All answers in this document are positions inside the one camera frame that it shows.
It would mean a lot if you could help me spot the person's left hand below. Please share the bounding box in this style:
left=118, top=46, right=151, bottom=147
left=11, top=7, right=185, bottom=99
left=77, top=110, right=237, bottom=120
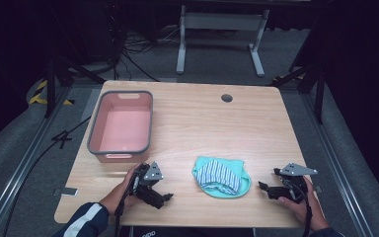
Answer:
left=99, top=162, right=146, bottom=216

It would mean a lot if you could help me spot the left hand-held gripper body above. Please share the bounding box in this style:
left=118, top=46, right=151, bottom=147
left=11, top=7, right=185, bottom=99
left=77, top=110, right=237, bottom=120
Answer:
left=129, top=160, right=166, bottom=209

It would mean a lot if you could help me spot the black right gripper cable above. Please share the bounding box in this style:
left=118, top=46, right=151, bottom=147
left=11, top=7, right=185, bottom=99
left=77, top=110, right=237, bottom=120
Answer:
left=284, top=179, right=314, bottom=237

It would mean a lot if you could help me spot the black metal stand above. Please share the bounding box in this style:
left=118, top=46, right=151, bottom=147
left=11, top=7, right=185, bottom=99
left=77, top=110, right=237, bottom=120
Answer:
left=268, top=60, right=328, bottom=125
left=43, top=54, right=107, bottom=119

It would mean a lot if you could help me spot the aluminium floor rail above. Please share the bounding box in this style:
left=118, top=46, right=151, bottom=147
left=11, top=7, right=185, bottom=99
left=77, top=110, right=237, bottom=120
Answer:
left=299, top=92, right=374, bottom=237
left=0, top=84, right=72, bottom=237

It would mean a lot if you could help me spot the long black floor cable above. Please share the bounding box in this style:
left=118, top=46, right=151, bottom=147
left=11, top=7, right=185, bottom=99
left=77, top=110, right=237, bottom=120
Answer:
left=0, top=116, right=93, bottom=231

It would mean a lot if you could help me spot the teal and striped cloth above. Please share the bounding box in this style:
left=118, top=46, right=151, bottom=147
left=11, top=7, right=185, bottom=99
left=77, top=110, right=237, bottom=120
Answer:
left=191, top=155, right=253, bottom=199

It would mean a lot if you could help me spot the person's right hand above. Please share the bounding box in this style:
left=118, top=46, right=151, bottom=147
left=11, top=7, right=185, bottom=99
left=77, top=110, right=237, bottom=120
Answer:
left=276, top=176, right=331, bottom=233

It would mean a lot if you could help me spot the black tape cross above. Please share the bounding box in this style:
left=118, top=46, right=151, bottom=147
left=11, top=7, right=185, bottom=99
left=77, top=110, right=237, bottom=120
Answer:
left=50, top=129, right=73, bottom=150

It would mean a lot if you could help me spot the yellow and black floor tape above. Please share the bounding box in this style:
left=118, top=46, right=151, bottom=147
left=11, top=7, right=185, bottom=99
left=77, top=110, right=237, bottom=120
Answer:
left=28, top=79, right=76, bottom=107

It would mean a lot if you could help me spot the person's dark clothing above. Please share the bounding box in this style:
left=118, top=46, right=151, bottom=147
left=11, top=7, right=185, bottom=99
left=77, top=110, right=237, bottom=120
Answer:
left=118, top=225, right=256, bottom=237

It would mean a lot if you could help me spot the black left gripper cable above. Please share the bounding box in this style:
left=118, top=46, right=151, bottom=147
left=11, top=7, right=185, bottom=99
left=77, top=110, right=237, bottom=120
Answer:
left=113, top=171, right=140, bottom=237

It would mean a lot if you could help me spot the tangle of black floor cables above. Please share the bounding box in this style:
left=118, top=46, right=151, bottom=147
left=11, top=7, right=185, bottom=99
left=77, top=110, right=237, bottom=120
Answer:
left=110, top=19, right=182, bottom=83

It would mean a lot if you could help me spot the white metal table frame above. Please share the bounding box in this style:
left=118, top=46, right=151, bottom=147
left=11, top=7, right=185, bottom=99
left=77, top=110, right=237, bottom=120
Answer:
left=176, top=4, right=270, bottom=79

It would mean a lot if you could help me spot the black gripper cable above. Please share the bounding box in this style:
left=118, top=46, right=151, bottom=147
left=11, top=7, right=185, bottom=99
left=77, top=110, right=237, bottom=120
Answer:
left=284, top=179, right=314, bottom=237
left=113, top=171, right=140, bottom=237

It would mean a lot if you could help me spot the grey tape piece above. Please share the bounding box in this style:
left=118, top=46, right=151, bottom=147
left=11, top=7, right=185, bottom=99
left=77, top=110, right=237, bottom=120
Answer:
left=52, top=186, right=79, bottom=198

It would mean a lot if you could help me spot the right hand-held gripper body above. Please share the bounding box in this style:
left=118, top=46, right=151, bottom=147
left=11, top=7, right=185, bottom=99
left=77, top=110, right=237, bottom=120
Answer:
left=272, top=162, right=319, bottom=203

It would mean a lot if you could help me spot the pink basket with grey rim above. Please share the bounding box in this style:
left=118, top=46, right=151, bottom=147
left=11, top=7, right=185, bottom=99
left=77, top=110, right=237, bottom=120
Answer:
left=86, top=90, right=154, bottom=164

